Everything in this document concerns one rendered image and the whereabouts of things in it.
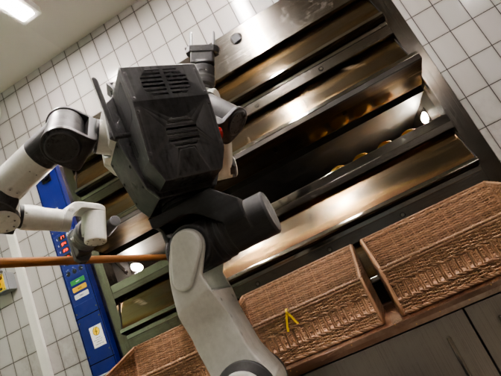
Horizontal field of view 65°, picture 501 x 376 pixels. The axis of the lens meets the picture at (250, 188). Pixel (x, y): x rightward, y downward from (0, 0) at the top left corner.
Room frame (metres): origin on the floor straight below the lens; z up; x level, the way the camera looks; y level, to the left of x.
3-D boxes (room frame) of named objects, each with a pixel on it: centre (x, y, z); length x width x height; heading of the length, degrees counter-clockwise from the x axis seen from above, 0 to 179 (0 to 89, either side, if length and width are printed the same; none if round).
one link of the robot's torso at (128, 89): (0.96, 0.16, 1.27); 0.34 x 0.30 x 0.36; 123
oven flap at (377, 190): (1.83, -0.02, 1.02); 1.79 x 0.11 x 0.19; 79
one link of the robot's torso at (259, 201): (0.98, 0.11, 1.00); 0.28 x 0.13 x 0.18; 80
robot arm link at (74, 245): (1.25, 0.59, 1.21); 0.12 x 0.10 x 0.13; 45
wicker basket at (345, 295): (1.57, 0.02, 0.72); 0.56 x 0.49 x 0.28; 78
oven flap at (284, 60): (1.83, -0.02, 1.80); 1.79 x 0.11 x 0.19; 79
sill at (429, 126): (1.85, -0.02, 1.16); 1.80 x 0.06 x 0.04; 79
